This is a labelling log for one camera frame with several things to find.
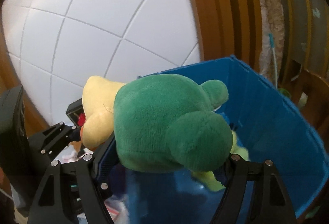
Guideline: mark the red plush toy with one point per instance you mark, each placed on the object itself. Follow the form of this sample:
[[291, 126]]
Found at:
[[81, 119]]

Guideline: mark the rolled beige mat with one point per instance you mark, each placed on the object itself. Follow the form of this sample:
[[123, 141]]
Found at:
[[272, 21]]

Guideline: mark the green cloth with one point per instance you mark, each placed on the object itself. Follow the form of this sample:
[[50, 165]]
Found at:
[[313, 212]]

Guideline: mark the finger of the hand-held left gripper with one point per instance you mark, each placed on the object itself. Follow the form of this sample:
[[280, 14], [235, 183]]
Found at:
[[54, 139]]

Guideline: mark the gold framed glass door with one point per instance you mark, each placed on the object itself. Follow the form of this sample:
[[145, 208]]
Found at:
[[303, 8]]

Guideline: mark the black gift box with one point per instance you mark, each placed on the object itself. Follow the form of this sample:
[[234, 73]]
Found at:
[[73, 108]]

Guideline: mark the blue plastic crate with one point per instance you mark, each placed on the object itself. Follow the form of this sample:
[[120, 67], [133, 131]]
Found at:
[[270, 124]]

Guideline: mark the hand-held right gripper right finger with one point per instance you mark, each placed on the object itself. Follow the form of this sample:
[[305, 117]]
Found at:
[[236, 175]]

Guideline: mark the green frog plush toy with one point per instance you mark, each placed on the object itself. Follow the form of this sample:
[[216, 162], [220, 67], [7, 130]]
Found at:
[[159, 121]]

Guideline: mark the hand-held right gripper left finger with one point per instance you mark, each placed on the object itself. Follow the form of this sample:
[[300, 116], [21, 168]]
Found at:
[[105, 162]]

